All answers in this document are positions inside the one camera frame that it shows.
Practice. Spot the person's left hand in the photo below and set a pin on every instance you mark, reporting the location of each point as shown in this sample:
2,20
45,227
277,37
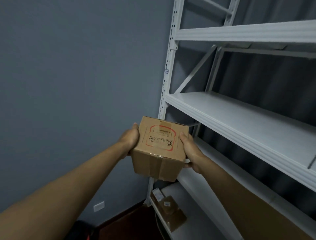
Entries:
126,142

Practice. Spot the person's right hand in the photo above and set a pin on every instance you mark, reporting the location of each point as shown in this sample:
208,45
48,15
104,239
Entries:
193,155

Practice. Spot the person's left thumb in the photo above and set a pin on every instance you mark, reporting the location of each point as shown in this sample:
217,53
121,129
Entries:
134,131

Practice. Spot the person's right thumb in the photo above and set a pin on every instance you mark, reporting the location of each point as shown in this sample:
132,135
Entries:
184,142

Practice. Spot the brown cardboard box red print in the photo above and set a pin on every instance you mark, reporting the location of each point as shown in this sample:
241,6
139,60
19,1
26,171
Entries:
159,148

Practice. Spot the person's right forearm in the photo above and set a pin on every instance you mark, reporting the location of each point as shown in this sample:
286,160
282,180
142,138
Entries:
249,205

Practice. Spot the person's left forearm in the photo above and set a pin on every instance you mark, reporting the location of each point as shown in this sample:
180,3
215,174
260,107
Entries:
58,190

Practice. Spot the small brown labelled parcel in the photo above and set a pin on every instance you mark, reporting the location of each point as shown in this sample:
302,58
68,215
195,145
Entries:
157,194

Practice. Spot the white metal shelving rack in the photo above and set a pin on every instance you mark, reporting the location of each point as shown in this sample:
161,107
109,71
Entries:
237,111

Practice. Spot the brown padded envelope parcel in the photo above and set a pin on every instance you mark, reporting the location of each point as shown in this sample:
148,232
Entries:
168,204

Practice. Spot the flat brown cardboard parcel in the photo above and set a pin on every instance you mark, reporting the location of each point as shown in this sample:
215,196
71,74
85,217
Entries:
175,219

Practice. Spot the black bag orange trim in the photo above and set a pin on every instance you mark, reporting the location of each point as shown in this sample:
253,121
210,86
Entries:
82,231

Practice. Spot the white wall power socket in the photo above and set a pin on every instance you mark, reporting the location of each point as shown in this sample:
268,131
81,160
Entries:
99,206

